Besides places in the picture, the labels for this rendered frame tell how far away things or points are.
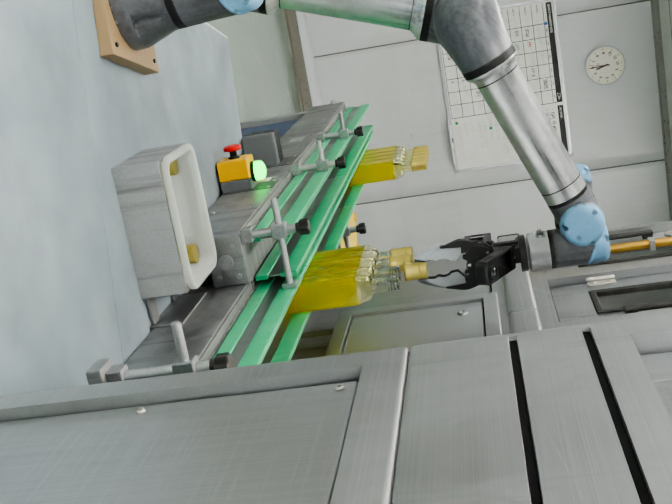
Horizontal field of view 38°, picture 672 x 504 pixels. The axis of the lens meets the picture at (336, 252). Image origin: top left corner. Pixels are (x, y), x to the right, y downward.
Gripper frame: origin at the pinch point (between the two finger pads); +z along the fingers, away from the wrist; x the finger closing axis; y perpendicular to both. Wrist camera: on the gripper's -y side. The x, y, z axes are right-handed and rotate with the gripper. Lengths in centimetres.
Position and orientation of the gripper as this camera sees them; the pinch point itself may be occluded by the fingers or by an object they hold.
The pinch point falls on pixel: (422, 269)
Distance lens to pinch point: 191.6
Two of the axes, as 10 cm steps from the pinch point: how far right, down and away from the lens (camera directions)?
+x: -1.8, -9.5, -2.7
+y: 1.1, -2.9, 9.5
